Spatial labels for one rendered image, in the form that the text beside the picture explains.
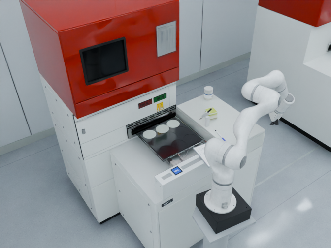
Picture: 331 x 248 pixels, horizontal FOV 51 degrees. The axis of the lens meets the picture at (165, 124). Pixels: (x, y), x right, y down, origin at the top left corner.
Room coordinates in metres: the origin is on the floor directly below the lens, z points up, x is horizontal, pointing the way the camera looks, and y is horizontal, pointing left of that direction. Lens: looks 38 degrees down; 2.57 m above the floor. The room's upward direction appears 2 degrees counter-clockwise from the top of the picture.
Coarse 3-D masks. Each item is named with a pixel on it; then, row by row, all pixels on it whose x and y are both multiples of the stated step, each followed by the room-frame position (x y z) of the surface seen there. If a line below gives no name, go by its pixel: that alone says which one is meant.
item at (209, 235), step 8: (192, 216) 1.31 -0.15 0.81; (200, 216) 1.30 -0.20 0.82; (200, 224) 1.24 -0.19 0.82; (208, 224) 1.24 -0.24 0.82; (240, 224) 1.24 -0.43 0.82; (248, 224) 1.23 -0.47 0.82; (208, 232) 1.19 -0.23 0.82; (224, 232) 1.19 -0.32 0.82; (232, 232) 1.19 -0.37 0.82; (208, 240) 1.14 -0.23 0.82; (216, 240) 1.14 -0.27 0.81; (224, 240) 1.26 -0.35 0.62
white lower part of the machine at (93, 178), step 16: (64, 144) 2.21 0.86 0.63; (64, 160) 2.36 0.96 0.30; (80, 160) 1.89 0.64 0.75; (96, 160) 1.86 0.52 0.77; (80, 176) 1.98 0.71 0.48; (96, 176) 1.85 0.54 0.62; (112, 176) 1.92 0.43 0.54; (80, 192) 2.11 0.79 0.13; (96, 192) 1.83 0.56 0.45; (112, 192) 1.90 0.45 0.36; (96, 208) 1.81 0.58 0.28; (112, 208) 1.89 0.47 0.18
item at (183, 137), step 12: (168, 120) 2.16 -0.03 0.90; (156, 132) 2.01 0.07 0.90; (168, 132) 2.01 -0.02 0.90; (180, 132) 2.00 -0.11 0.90; (192, 132) 2.00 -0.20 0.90; (156, 144) 1.88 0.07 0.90; (168, 144) 1.87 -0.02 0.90; (180, 144) 1.87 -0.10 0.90; (192, 144) 1.86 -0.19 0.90; (168, 156) 1.75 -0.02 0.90
